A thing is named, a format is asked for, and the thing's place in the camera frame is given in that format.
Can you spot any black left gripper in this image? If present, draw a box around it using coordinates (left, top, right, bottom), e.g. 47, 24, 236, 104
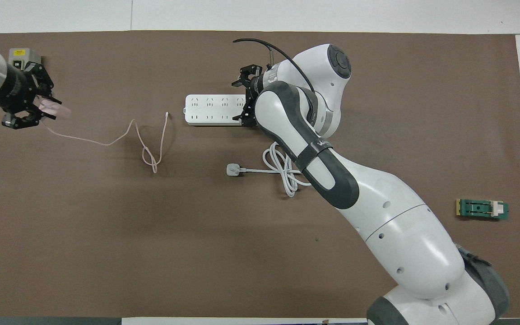
0, 62, 62, 130

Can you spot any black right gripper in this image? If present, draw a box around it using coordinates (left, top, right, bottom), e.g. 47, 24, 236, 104
231, 64, 271, 127

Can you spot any pink charger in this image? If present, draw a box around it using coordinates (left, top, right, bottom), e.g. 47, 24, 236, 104
39, 99, 72, 120

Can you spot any white power strip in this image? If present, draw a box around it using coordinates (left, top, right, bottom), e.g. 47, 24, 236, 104
184, 94, 248, 126

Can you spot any pink charging cable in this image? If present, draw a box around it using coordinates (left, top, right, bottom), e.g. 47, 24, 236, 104
41, 111, 169, 174

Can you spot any brown table mat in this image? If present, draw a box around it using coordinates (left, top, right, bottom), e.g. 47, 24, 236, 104
0, 31, 520, 319

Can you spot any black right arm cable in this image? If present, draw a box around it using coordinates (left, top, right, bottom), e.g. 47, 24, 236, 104
232, 38, 317, 93

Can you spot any white power cord with plug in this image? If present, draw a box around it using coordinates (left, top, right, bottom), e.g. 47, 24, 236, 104
226, 142, 313, 198

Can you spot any green knife switch yellow base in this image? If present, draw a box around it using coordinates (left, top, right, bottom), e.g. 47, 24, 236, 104
456, 199, 510, 221

